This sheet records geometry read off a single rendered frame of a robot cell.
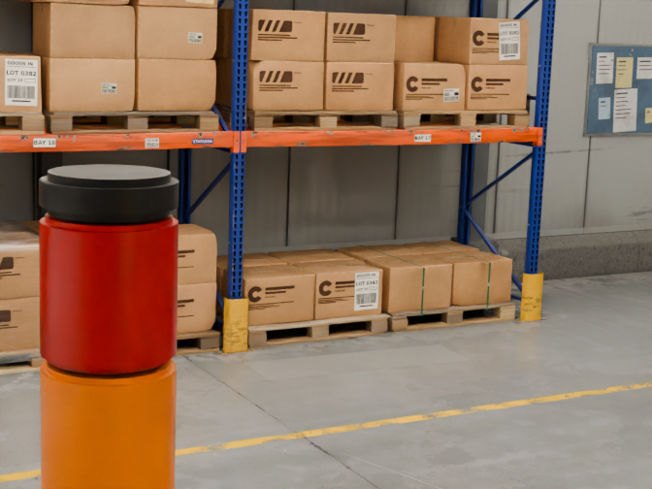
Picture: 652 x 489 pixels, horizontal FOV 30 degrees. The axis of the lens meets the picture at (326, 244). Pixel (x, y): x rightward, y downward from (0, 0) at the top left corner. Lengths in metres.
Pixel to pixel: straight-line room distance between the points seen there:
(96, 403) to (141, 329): 0.03
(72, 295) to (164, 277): 0.03
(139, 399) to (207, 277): 8.40
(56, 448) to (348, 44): 8.72
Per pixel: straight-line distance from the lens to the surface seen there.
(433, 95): 9.55
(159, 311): 0.44
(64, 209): 0.43
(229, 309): 8.81
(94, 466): 0.45
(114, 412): 0.44
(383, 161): 10.89
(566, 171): 12.11
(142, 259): 0.43
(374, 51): 9.25
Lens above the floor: 2.40
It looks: 10 degrees down
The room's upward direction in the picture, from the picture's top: 2 degrees clockwise
